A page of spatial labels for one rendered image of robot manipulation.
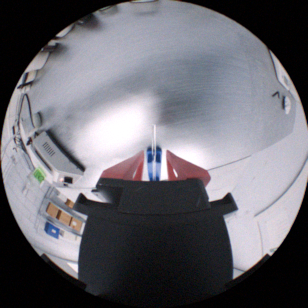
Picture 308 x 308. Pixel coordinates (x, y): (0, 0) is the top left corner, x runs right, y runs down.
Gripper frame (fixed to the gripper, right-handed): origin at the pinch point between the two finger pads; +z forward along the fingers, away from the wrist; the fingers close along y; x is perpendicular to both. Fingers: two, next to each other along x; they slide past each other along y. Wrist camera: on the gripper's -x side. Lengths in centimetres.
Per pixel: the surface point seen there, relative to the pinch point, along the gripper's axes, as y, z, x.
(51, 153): 29.2, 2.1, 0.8
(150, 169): 1.2, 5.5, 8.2
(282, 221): -130, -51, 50
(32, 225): 251, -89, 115
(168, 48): -2.0, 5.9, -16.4
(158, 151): -0.6, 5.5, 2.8
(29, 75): 37.1, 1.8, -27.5
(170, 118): -2.8, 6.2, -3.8
